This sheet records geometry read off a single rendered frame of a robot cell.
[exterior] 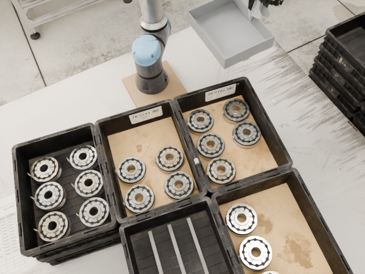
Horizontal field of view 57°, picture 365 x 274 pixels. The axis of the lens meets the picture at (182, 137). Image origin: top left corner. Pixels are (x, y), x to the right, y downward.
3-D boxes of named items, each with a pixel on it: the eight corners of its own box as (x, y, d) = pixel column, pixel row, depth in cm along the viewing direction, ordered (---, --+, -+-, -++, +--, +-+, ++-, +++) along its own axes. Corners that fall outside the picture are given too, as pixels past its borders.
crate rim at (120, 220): (95, 124, 125) (93, 120, 123) (172, 101, 128) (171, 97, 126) (119, 226, 106) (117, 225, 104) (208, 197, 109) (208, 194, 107)
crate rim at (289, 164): (172, 100, 128) (171, 97, 126) (245, 79, 131) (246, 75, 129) (208, 197, 109) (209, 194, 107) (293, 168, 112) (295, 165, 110)
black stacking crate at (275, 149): (174, 114, 137) (172, 98, 127) (243, 94, 140) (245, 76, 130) (208, 205, 118) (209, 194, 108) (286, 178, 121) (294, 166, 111)
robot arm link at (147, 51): (132, 75, 145) (126, 53, 133) (140, 52, 152) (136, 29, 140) (159, 79, 144) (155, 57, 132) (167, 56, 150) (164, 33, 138)
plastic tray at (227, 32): (187, 21, 129) (186, 11, 125) (232, 1, 132) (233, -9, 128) (224, 69, 117) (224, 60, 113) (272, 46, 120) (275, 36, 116)
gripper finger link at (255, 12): (252, 29, 120) (263, 6, 113) (243, 20, 123) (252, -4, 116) (258, 28, 122) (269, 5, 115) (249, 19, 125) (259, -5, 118)
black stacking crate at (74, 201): (26, 160, 130) (12, 146, 120) (101, 137, 133) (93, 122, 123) (38, 263, 112) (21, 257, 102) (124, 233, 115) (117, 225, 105)
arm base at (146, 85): (130, 78, 157) (126, 63, 149) (157, 63, 161) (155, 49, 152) (145, 100, 151) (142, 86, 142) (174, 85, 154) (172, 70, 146)
